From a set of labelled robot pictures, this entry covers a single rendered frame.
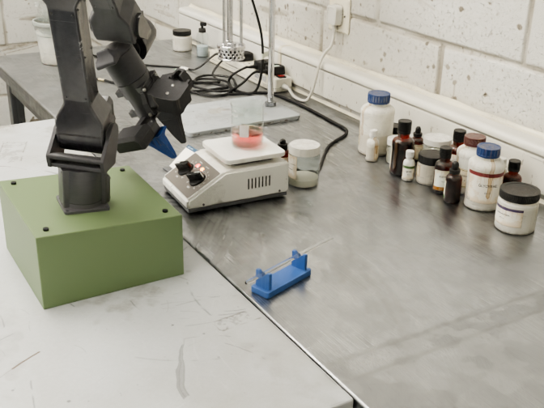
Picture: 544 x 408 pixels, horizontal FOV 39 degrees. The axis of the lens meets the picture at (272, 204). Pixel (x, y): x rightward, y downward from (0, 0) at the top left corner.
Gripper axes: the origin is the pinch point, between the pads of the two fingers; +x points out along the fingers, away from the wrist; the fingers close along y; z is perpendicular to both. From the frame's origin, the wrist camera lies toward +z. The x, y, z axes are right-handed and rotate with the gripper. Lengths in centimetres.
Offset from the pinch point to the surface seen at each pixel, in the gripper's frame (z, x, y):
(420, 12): 24, 20, 61
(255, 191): 6.4, 17.8, 4.1
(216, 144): -0.7, 10.3, 9.8
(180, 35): -69, 29, 100
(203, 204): 0.8, 13.4, -3.2
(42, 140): -48, 6, 15
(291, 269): 23.0, 15.9, -17.5
